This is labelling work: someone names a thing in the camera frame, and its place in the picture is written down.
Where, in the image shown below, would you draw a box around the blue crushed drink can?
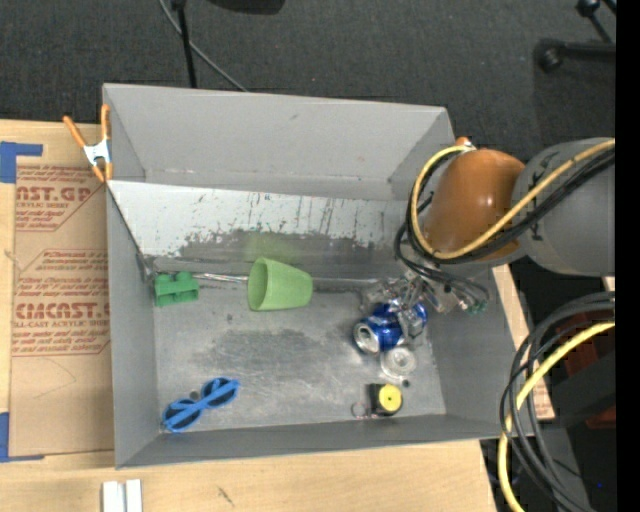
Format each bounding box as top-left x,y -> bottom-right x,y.
352,301 -> 430,356

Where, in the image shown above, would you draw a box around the black cylinder on white bracket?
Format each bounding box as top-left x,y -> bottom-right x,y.
430,282 -> 469,314

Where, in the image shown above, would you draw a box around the yellow and black tape measure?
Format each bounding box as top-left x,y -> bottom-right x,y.
351,382 -> 404,420

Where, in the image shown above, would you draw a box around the brown cardboard board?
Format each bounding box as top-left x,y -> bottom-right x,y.
0,118 -> 117,461

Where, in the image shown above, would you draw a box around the grey metal bin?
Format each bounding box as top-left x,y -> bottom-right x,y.
101,83 -> 521,470

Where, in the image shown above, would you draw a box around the green plastic cup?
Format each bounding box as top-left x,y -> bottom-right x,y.
247,256 -> 315,312

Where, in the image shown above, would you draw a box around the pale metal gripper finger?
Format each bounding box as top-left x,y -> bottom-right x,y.
363,282 -> 404,306
399,302 -> 427,347

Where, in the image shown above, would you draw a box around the green toy brick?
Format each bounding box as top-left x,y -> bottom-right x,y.
153,271 -> 200,308

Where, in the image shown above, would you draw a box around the blue sunglasses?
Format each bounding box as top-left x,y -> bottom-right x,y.
160,377 -> 241,434

